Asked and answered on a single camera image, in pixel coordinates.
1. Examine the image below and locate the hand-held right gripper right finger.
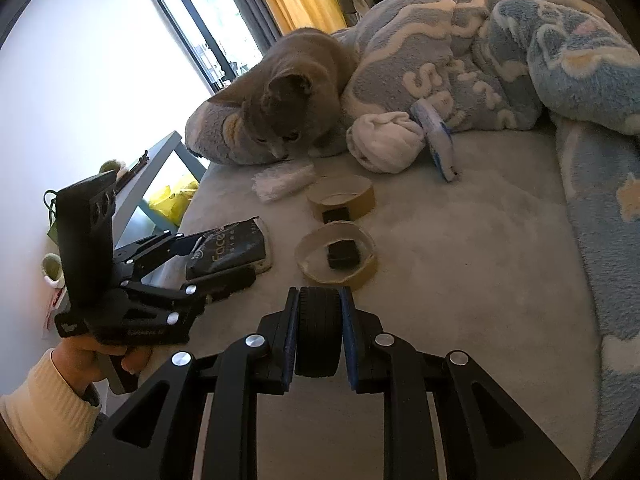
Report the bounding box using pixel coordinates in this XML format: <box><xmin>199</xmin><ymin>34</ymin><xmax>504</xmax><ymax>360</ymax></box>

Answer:
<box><xmin>340</xmin><ymin>287</ymin><xmax>583</xmax><ymax>480</ymax></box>

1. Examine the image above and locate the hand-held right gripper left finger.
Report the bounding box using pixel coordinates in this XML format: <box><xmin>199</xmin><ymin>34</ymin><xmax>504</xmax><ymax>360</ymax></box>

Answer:
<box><xmin>57</xmin><ymin>287</ymin><xmax>301</xmax><ymax>480</ymax></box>

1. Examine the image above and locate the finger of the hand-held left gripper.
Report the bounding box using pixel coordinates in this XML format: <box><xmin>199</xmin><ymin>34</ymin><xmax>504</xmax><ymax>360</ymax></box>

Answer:
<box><xmin>121</xmin><ymin>264</ymin><xmax>257</xmax><ymax>325</ymax></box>
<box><xmin>113</xmin><ymin>231</ymin><xmax>208</xmax><ymax>282</ymax></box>

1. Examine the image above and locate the black toy tire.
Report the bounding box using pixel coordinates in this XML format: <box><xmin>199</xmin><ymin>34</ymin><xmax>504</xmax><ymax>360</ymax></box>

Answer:
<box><xmin>295</xmin><ymin>287</ymin><xmax>344</xmax><ymax>379</ymax></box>

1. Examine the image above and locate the black wipes packet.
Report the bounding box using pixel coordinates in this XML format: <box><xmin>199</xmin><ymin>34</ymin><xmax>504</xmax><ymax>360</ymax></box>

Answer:
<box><xmin>185</xmin><ymin>216</ymin><xmax>275</xmax><ymax>281</ymax></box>

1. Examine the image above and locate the blue white packet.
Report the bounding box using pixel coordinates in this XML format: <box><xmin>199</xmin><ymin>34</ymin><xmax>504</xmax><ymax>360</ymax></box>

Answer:
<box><xmin>412</xmin><ymin>99</ymin><xmax>460</xmax><ymax>182</ymax></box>

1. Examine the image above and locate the person's left hand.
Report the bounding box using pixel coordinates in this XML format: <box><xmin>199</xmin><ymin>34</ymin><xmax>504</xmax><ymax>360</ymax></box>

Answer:
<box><xmin>51</xmin><ymin>332</ymin><xmax>153</xmax><ymax>401</ymax></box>

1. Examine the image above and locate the white mug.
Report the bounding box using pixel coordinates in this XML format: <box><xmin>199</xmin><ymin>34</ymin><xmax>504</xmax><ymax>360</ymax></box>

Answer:
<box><xmin>41</xmin><ymin>254</ymin><xmax>67</xmax><ymax>289</ymax></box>

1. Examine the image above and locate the yellow plastic bag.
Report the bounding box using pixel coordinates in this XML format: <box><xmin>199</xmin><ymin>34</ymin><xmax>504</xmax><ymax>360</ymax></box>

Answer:
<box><xmin>148</xmin><ymin>180</ymin><xmax>201</xmax><ymax>228</ymax></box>

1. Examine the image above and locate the green bag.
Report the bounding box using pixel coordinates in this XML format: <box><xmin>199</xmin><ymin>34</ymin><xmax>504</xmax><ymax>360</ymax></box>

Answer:
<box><xmin>42</xmin><ymin>190</ymin><xmax>63</xmax><ymax>247</ymax></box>

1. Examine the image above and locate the grey side table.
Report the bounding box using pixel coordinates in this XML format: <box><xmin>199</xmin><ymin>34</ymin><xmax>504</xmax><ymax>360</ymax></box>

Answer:
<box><xmin>112</xmin><ymin>130</ymin><xmax>208</xmax><ymax>256</ymax></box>

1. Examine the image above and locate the brown tape roll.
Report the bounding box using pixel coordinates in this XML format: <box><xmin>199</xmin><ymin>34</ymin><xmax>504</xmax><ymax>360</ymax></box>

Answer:
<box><xmin>306</xmin><ymin>175</ymin><xmax>376</xmax><ymax>224</ymax></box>

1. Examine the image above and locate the white crumpled wrapper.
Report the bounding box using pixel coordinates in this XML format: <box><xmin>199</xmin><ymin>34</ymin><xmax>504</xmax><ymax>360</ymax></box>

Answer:
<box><xmin>251</xmin><ymin>161</ymin><xmax>317</xmax><ymax>204</ymax></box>

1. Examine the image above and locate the grey bed mattress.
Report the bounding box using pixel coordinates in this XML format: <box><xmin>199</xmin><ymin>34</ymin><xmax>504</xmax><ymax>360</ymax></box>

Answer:
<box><xmin>145</xmin><ymin>132</ymin><xmax>601</xmax><ymax>480</ymax></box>

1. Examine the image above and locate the grey curtain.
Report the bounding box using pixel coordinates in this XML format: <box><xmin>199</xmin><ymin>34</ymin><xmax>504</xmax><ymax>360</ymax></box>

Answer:
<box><xmin>220</xmin><ymin>0</ymin><xmax>282</xmax><ymax>56</ymax></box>

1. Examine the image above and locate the blue white fleece blanket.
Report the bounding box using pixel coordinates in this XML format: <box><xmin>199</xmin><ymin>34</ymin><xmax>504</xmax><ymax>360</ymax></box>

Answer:
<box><xmin>184</xmin><ymin>0</ymin><xmax>640</xmax><ymax>476</ymax></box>

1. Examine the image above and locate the pale cardboard ring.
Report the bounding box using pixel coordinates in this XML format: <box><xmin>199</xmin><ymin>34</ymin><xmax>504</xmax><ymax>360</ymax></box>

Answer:
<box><xmin>294</xmin><ymin>221</ymin><xmax>377</xmax><ymax>291</ymax></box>

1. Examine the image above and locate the black window frame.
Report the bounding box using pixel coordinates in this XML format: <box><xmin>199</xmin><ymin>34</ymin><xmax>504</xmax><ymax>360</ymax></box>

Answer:
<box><xmin>132</xmin><ymin>0</ymin><xmax>242</xmax><ymax>97</ymax></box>

